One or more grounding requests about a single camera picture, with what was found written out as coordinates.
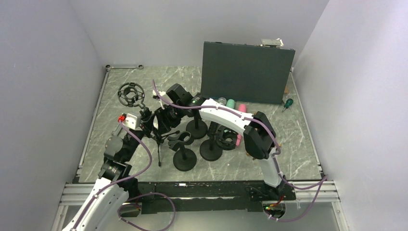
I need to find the black pink-mic desk stand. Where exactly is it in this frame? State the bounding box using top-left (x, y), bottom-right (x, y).
top-left (186, 117), bottom-right (208, 140)

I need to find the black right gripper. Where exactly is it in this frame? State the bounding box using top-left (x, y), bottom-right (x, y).
top-left (154, 103), bottom-right (186, 136)

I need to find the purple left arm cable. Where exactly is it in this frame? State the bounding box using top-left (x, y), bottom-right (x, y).
top-left (68, 122), bottom-right (177, 231)

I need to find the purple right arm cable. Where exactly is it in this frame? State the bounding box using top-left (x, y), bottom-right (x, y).
top-left (152, 79), bottom-right (328, 223)

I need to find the black clip desk stand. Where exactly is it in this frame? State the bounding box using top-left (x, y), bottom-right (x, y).
top-left (167, 131), bottom-right (197, 172)

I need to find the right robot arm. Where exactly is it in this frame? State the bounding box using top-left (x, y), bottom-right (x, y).
top-left (152, 80), bottom-right (284, 200)

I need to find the dark green upright board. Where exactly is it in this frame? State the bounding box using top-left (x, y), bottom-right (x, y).
top-left (201, 41), bottom-right (295, 104)

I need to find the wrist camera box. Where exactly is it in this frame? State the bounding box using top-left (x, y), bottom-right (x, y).
top-left (152, 90), bottom-right (169, 101)
top-left (118, 113), bottom-right (140, 130)

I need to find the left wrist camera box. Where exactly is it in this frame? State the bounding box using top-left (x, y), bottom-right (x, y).
top-left (118, 113), bottom-right (140, 130)

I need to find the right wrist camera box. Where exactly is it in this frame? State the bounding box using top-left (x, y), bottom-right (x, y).
top-left (152, 90), bottom-right (169, 101)

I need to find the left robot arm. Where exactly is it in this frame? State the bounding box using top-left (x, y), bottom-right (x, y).
top-left (64, 113), bottom-right (153, 231)

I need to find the black shock-mount desk stand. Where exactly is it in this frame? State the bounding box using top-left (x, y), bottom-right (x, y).
top-left (200, 122), bottom-right (239, 162)

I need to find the black tripod shock-mount stand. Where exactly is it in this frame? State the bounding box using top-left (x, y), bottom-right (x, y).
top-left (117, 82), bottom-right (172, 147)

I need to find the mint green microphone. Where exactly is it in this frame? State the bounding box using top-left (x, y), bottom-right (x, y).
top-left (226, 99), bottom-right (235, 109)

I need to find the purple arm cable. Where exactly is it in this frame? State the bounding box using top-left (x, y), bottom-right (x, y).
top-left (68, 122), bottom-right (177, 231)
top-left (152, 79), bottom-right (328, 223)

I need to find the green-handled screwdriver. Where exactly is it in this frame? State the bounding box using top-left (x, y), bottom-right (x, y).
top-left (282, 98), bottom-right (293, 112)

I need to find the pink microphone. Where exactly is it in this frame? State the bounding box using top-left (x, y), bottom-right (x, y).
top-left (236, 103), bottom-right (247, 147)

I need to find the metal clamp behind board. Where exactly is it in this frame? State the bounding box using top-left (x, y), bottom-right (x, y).
top-left (260, 38), bottom-right (284, 48)

